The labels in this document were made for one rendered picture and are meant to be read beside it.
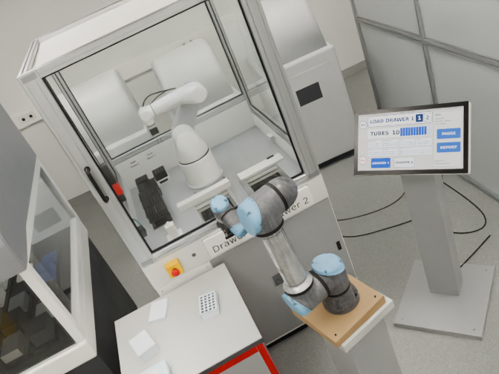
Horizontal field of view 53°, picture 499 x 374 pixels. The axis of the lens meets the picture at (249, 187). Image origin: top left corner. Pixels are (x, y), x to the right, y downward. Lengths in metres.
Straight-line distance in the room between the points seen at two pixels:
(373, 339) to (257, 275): 0.81
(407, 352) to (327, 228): 0.77
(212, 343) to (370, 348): 0.66
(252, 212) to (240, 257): 1.03
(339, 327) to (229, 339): 0.49
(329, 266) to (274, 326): 1.15
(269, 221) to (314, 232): 1.10
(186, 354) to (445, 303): 1.48
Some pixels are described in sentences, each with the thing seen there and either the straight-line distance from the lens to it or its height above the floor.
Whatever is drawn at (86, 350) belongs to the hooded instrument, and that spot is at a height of 0.86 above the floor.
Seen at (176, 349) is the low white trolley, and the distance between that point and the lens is 2.32.
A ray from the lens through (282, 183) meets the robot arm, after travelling 1.67.
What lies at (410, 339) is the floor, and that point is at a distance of 2.94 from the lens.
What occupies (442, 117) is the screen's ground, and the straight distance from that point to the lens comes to 2.36.
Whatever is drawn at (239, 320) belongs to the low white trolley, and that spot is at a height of 0.76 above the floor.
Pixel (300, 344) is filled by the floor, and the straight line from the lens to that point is 3.08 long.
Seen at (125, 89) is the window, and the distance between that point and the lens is 2.19.
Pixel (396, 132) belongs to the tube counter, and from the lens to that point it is 2.40.
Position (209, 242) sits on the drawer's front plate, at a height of 0.91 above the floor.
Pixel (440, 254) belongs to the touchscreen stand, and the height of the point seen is 0.36.
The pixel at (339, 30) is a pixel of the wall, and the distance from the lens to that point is 5.90.
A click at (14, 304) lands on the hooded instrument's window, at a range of 2.31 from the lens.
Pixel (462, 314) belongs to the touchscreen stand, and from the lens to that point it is 2.96.
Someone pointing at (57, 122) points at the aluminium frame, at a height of 1.77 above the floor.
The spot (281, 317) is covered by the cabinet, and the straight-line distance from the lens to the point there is 2.97.
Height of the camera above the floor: 2.30
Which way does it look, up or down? 30 degrees down
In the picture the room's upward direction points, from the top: 24 degrees counter-clockwise
